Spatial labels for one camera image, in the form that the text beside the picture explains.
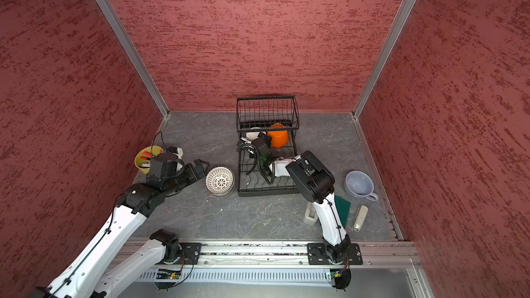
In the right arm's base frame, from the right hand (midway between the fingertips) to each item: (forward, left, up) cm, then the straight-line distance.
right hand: (260, 140), depth 101 cm
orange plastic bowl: (-1, -9, +2) cm, 10 cm away
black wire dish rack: (+4, -3, +5) cm, 8 cm away
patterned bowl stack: (-23, +17, +1) cm, 29 cm away
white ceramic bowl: (+1, +3, +3) cm, 4 cm away
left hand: (-24, +22, +12) cm, 35 cm away
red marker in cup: (-12, +49, +7) cm, 51 cm away
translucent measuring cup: (-23, -45, -6) cm, 51 cm away
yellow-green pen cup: (-16, +49, +6) cm, 52 cm away
